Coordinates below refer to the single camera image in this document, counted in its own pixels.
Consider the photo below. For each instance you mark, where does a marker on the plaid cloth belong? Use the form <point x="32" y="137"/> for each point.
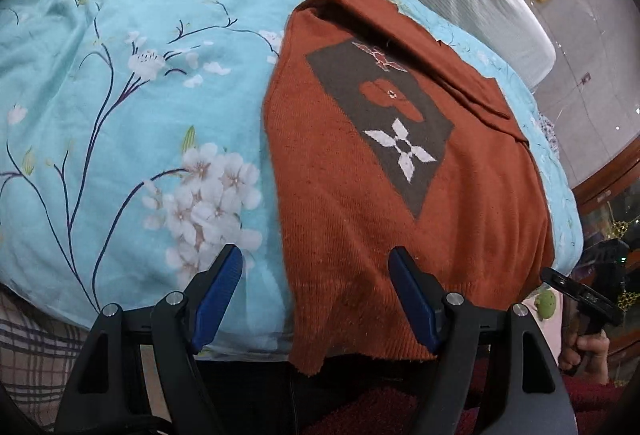
<point x="30" y="355"/>

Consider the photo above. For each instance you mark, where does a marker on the person's right hand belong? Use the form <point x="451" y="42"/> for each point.
<point x="592" y="360"/>

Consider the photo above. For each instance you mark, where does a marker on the small green toy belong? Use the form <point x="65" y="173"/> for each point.
<point x="546" y="304"/>

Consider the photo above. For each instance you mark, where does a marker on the orange knit sweater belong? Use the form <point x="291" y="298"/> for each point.
<point x="340" y="215"/>

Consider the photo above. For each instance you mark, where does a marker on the wall socket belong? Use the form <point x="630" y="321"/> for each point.
<point x="587" y="76"/>

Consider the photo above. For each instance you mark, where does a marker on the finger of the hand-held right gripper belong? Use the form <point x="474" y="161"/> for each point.
<point x="580" y="292"/>

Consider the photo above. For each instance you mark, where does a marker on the wooden glass cabinet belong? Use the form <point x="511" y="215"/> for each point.
<point x="615" y="195"/>

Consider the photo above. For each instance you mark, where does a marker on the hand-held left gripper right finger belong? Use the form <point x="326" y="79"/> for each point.
<point x="415" y="300"/>

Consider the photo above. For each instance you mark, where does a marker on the blue floral blanket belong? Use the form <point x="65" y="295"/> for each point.
<point x="100" y="115"/>

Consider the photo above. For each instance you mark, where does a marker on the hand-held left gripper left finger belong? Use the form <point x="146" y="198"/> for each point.
<point x="220" y="295"/>

